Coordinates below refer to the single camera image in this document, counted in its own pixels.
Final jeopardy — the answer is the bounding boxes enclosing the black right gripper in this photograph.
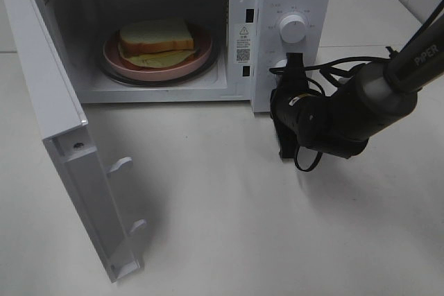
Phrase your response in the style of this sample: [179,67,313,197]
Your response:
[269,53,323,159]

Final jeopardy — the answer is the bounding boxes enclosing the white timer knob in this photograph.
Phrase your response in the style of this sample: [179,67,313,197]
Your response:
[269,59,287,76]

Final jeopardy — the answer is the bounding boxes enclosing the pink round plate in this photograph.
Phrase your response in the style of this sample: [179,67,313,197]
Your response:
[103,24,219,85]

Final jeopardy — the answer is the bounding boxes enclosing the white microwave door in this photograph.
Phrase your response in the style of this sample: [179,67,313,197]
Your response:
[4,0,146,282]

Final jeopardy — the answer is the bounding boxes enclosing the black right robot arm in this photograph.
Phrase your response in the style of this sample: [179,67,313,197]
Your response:
[269,3,443,171]

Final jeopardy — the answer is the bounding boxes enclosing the white bread sandwich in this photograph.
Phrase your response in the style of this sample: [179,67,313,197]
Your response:
[117,18,196,69]

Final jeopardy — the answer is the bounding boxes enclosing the upper white power knob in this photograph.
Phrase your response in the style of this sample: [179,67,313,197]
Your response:
[279,13,307,44]

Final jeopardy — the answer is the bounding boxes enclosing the white warning label sticker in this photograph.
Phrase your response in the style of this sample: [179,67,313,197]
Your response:
[232,23,255,64]

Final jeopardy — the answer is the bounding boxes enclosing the glass microwave turntable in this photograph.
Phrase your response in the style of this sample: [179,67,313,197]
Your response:
[99,29,219,87]

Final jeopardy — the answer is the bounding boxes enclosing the white microwave oven body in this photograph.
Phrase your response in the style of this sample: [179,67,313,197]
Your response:
[44,0,328,112]

